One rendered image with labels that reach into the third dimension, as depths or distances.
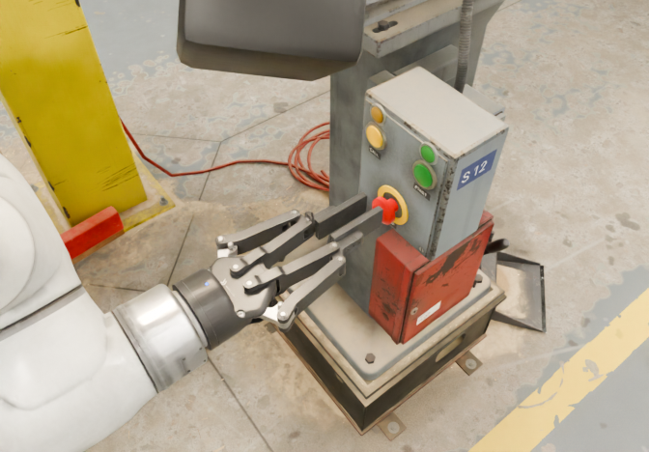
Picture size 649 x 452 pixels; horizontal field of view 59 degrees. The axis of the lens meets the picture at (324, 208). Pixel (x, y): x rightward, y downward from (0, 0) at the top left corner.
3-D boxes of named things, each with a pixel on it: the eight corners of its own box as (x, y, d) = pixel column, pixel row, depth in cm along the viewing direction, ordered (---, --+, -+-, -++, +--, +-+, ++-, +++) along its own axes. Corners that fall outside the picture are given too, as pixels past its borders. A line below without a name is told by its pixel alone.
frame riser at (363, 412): (370, 224, 203) (374, 175, 185) (502, 349, 171) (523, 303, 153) (248, 298, 183) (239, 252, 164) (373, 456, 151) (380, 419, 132)
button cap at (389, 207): (387, 202, 82) (390, 183, 79) (407, 219, 80) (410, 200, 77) (368, 214, 80) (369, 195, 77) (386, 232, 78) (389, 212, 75)
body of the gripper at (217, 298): (176, 309, 61) (249, 266, 65) (216, 368, 57) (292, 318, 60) (160, 268, 55) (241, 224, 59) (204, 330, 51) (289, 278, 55)
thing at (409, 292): (437, 265, 153) (463, 168, 126) (472, 296, 147) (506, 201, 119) (367, 314, 143) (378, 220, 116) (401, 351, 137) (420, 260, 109)
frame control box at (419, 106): (437, 143, 104) (463, 13, 85) (530, 212, 93) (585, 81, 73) (331, 204, 94) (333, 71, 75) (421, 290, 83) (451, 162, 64)
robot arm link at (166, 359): (167, 408, 55) (221, 372, 57) (145, 365, 48) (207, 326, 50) (126, 340, 60) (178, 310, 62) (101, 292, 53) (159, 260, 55)
